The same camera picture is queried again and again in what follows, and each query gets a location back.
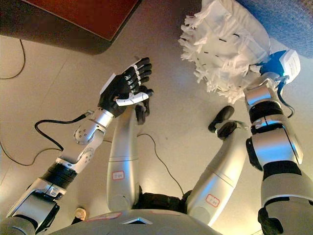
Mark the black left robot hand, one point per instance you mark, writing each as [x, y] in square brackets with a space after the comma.
[122, 90]

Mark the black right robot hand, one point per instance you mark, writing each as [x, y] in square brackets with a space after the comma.
[278, 64]

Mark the white fringed pillow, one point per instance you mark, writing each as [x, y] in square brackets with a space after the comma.
[227, 44]

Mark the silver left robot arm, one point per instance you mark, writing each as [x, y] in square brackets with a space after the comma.
[83, 137]

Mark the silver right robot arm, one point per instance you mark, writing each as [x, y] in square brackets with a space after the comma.
[271, 147]

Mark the silver left robot leg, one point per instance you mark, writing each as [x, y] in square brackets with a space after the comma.
[122, 159]

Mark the silver robot leg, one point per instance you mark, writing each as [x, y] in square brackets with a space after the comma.
[122, 159]
[215, 176]

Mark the black right robot foot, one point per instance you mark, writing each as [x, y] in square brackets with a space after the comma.
[223, 120]

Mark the silver right robot leg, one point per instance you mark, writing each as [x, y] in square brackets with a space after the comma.
[215, 176]

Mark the beige round object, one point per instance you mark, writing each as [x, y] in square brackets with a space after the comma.
[80, 213]

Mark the grey robot torso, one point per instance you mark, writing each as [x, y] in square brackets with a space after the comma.
[137, 224]

